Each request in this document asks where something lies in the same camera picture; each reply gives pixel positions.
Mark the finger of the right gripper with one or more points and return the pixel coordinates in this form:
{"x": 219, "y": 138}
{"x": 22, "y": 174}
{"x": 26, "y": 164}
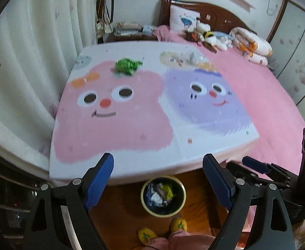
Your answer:
{"x": 255, "y": 165}

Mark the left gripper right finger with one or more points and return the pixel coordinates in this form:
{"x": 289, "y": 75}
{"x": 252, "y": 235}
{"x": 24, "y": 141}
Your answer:
{"x": 271, "y": 228}

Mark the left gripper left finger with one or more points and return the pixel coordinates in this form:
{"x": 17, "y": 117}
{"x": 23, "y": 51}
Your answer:
{"x": 59, "y": 218}

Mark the clear plastic wrapper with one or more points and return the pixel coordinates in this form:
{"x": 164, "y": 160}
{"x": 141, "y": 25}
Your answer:
{"x": 193, "y": 57}

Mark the green paper ball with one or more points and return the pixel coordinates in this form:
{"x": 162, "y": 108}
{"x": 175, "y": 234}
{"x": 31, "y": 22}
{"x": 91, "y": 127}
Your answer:
{"x": 127, "y": 66}

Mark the yellow rim trash bin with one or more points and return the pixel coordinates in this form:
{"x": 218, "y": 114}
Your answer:
{"x": 163, "y": 196}

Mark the metal rack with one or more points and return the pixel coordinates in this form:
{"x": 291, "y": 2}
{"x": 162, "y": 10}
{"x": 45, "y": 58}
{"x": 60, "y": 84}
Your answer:
{"x": 18, "y": 190}

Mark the pink bed sheet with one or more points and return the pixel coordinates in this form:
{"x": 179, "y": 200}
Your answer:
{"x": 243, "y": 104}

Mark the pink trouser legs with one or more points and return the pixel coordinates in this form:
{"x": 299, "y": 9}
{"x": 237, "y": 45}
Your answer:
{"x": 181, "y": 240}

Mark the right yellow slipper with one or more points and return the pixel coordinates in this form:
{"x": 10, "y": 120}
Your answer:
{"x": 178, "y": 224}

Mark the yellow slipper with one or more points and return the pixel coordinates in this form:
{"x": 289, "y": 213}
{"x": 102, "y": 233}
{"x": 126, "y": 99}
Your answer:
{"x": 178, "y": 224}
{"x": 146, "y": 235}

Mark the left yellow slipper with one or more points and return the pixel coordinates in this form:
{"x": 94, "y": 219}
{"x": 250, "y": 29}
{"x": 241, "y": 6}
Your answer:
{"x": 146, "y": 235}

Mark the folded floral quilt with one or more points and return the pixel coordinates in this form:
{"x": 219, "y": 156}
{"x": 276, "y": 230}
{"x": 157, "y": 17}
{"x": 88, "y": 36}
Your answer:
{"x": 252, "y": 47}

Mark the cartoon printed mat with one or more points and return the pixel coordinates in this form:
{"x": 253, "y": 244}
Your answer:
{"x": 129, "y": 117}

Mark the wardrobe sliding door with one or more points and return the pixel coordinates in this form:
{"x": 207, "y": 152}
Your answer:
{"x": 287, "y": 62}

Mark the stuffed plush toys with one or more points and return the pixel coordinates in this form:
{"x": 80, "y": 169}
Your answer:
{"x": 202, "y": 34}

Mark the wooden headboard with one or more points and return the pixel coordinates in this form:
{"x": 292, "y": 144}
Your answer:
{"x": 218, "y": 18}

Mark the white embroidered pillow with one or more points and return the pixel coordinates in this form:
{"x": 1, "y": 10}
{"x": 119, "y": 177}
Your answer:
{"x": 181, "y": 19}

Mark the stack of books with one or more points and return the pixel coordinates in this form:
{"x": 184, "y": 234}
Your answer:
{"x": 125, "y": 29}

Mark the wooden nightstand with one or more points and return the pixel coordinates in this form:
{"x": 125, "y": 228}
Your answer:
{"x": 134, "y": 37}

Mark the white curtain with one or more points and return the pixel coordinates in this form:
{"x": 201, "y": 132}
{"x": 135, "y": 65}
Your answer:
{"x": 40, "y": 41}

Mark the hanging bags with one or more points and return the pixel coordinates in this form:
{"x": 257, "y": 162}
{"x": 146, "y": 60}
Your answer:
{"x": 105, "y": 16}

